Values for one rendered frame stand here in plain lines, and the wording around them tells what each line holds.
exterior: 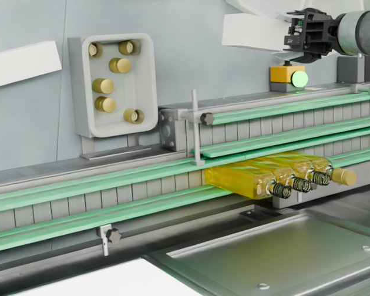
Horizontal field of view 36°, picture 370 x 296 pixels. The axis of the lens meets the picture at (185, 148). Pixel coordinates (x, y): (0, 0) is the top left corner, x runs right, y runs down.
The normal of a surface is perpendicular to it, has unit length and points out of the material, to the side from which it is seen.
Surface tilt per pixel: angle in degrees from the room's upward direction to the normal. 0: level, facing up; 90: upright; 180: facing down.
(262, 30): 0
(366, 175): 0
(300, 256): 90
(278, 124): 0
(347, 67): 90
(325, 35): 90
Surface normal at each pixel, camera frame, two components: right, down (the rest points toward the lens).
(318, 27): -0.83, 0.00
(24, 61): 0.54, 0.14
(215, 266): -0.05, -0.98
